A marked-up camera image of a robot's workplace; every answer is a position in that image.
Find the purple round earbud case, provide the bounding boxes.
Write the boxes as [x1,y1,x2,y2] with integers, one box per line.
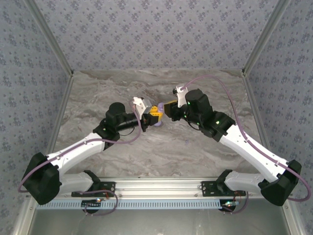
[155,102,165,128]

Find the small circuit board with LEDs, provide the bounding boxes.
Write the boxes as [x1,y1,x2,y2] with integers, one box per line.
[81,198,103,209]
[221,200,240,212]

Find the grey metal panel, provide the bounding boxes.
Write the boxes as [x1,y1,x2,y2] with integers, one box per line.
[24,209,293,235]

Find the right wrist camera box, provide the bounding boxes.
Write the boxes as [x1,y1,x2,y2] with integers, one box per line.
[172,83,188,108]

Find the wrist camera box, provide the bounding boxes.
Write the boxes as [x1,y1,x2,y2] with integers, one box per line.
[132,96,152,116]
[172,83,188,108]

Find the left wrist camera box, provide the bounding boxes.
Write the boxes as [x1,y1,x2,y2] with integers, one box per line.
[132,96,152,116]

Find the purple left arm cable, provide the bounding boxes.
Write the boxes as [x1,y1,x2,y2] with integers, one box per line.
[18,101,118,216]

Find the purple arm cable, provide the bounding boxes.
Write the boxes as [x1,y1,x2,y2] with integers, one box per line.
[18,101,118,216]
[180,75,311,215]

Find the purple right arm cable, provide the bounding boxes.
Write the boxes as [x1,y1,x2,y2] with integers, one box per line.
[180,75,311,215]

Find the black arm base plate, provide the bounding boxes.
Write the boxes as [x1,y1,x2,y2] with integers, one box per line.
[71,181,116,198]
[201,181,246,198]

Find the wide aluminium mounting rail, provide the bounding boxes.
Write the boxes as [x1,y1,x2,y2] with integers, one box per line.
[26,178,293,199]

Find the white slotted cable duct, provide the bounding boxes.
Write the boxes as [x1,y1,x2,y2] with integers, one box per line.
[47,199,224,211]

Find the aluminium frame post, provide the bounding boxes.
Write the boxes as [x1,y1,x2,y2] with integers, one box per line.
[241,0,293,74]
[24,0,74,75]
[280,197,308,235]
[11,198,37,235]

